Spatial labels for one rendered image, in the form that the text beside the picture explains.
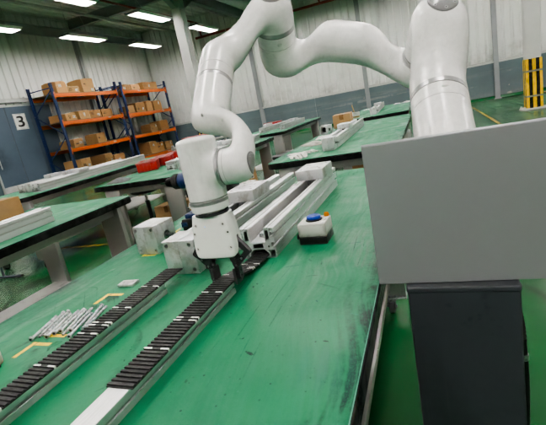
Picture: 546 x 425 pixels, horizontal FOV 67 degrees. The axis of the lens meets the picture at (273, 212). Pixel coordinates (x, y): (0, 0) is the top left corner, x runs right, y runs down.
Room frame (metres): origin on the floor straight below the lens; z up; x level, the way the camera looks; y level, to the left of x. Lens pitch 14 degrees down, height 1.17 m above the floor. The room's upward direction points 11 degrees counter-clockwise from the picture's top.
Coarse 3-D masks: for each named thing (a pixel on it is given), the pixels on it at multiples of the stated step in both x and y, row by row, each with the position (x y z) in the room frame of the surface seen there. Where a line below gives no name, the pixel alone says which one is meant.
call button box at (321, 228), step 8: (328, 216) 1.12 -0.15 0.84; (304, 224) 1.09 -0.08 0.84; (312, 224) 1.08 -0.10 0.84; (320, 224) 1.07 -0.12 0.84; (328, 224) 1.09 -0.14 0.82; (304, 232) 1.09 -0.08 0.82; (312, 232) 1.08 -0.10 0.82; (320, 232) 1.07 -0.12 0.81; (328, 232) 1.08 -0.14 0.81; (304, 240) 1.09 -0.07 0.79; (312, 240) 1.08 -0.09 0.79; (320, 240) 1.07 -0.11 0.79; (328, 240) 1.07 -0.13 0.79
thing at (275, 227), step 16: (288, 192) 1.43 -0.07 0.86; (304, 192) 1.38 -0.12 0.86; (320, 192) 1.51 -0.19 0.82; (272, 208) 1.25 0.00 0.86; (288, 208) 1.20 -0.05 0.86; (304, 208) 1.31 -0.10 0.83; (256, 224) 1.12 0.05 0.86; (272, 224) 1.06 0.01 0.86; (288, 224) 1.15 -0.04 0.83; (256, 240) 1.07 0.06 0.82; (272, 240) 1.04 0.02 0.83; (288, 240) 1.13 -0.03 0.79; (272, 256) 1.04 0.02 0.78
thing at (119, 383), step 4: (112, 380) 0.56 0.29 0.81; (116, 380) 0.56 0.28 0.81; (120, 380) 0.55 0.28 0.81; (124, 380) 0.55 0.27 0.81; (128, 380) 0.55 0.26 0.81; (132, 380) 0.55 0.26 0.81; (136, 380) 0.54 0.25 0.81; (140, 380) 0.55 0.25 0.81; (108, 384) 0.55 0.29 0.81; (112, 384) 0.55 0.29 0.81; (116, 384) 0.55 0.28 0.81; (120, 384) 0.54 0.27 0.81; (124, 384) 0.54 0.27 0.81; (128, 384) 0.54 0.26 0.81; (132, 384) 0.54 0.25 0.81; (136, 384) 0.54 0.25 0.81; (116, 388) 0.54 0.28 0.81; (120, 388) 0.54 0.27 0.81; (124, 388) 0.54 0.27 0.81; (128, 388) 0.53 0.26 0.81; (132, 388) 0.53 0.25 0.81
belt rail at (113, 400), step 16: (224, 304) 0.81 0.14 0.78; (208, 320) 0.75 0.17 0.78; (192, 336) 0.69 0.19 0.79; (176, 352) 0.64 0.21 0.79; (160, 368) 0.60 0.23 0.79; (144, 384) 0.57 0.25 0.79; (96, 400) 0.52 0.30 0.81; (112, 400) 0.52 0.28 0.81; (128, 400) 0.53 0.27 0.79; (80, 416) 0.49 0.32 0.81; (96, 416) 0.49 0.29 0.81; (112, 416) 0.50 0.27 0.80
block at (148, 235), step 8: (144, 224) 1.33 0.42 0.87; (152, 224) 1.30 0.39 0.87; (160, 224) 1.31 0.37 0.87; (168, 224) 1.34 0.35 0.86; (136, 232) 1.31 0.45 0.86; (144, 232) 1.29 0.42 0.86; (152, 232) 1.28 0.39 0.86; (160, 232) 1.30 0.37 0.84; (168, 232) 1.33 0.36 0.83; (136, 240) 1.31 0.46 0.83; (144, 240) 1.30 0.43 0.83; (152, 240) 1.28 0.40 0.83; (160, 240) 1.29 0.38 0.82; (144, 248) 1.30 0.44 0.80; (152, 248) 1.29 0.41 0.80; (160, 248) 1.28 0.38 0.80
